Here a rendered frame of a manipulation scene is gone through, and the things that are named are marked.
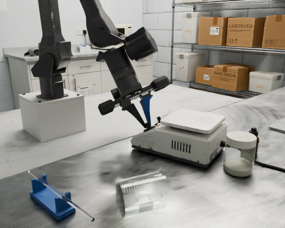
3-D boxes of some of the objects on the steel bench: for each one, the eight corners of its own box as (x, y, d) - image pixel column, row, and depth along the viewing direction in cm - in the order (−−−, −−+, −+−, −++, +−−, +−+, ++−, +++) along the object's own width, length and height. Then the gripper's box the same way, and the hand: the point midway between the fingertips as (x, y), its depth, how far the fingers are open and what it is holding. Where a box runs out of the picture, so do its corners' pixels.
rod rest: (29, 196, 50) (26, 178, 49) (46, 188, 53) (45, 171, 52) (58, 221, 44) (56, 201, 43) (76, 211, 46) (75, 192, 45)
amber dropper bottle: (248, 158, 65) (252, 129, 63) (241, 152, 68) (244, 125, 65) (260, 156, 65) (263, 128, 63) (252, 151, 68) (255, 124, 66)
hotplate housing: (129, 149, 70) (129, 118, 67) (156, 132, 80) (156, 106, 78) (216, 173, 58) (220, 138, 56) (234, 150, 68) (238, 120, 66)
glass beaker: (117, 222, 46) (108, 180, 48) (164, 210, 49) (154, 171, 51) (124, 220, 40) (114, 172, 43) (177, 206, 43) (165, 162, 45)
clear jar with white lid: (232, 180, 56) (236, 143, 53) (217, 166, 61) (220, 131, 59) (258, 176, 57) (263, 140, 55) (241, 162, 63) (245, 129, 60)
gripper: (86, 83, 66) (114, 143, 66) (157, 53, 68) (183, 111, 68) (88, 87, 72) (113, 142, 72) (153, 59, 74) (177, 112, 75)
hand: (142, 114), depth 70 cm, fingers closed, pressing on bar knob
